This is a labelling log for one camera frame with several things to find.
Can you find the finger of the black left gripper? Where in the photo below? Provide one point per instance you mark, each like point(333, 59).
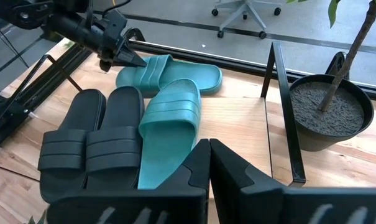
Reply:
point(128, 51)
point(125, 62)

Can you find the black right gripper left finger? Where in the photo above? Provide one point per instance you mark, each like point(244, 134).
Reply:
point(190, 174)

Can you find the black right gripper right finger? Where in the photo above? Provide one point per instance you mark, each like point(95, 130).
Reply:
point(234, 186)

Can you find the teal rubber slide sandal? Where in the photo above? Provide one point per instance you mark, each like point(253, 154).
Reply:
point(187, 73)
point(172, 124)

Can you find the black rubber slide sandal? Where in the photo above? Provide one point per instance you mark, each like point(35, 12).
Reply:
point(116, 146)
point(66, 146)

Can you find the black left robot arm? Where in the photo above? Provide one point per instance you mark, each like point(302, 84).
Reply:
point(69, 28)

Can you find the black curved clamp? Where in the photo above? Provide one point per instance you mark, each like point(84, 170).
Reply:
point(135, 29)

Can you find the small tree in black pot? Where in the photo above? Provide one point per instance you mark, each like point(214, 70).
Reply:
point(327, 109)

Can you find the office chair with castors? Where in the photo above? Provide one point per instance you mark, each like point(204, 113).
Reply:
point(243, 9)

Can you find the artificial succulents in black pot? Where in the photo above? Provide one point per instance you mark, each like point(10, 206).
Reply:
point(38, 217)

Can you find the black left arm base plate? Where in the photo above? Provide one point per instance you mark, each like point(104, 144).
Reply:
point(4, 118)

